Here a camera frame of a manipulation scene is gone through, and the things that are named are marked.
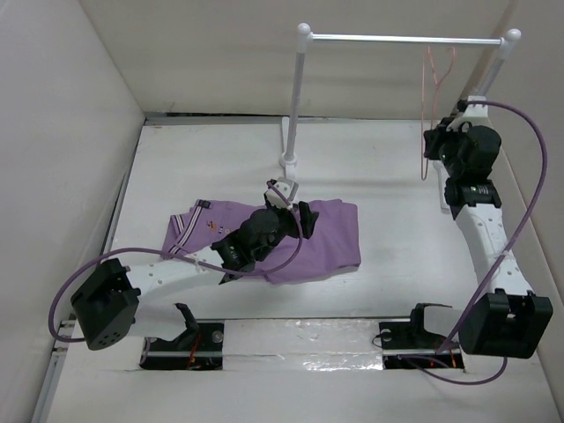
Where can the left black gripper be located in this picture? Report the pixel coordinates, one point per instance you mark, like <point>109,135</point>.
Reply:
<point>289,214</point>

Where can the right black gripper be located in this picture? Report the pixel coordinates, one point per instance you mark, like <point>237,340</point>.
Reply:
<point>434,136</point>

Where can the purple trousers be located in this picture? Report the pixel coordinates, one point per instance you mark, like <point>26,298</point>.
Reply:
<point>334,244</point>

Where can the pink wire hanger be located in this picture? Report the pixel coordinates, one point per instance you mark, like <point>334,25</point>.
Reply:
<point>428,63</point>

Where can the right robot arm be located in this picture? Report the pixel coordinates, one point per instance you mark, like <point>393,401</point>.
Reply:
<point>504,318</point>

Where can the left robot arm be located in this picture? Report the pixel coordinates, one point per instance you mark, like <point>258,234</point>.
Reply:
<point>174,274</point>

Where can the white clothes rack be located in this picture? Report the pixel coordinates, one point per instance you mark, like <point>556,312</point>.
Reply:
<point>478,85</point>

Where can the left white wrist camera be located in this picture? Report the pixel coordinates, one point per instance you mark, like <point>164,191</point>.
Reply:
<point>281,193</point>

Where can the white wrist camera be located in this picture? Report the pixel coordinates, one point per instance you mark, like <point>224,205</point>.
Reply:
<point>471,111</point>
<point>281,193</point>

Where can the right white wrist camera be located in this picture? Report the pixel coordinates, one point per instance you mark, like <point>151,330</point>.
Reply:
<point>471,111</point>

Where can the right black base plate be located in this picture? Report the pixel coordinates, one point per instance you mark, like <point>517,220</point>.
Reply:
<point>404,347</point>

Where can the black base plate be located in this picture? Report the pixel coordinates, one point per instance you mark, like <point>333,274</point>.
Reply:
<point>404,347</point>
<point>203,353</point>

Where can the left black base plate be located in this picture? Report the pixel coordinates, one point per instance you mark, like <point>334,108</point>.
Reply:
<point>203,353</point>

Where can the aluminium frame rail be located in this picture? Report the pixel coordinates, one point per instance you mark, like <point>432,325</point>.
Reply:
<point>94,308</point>

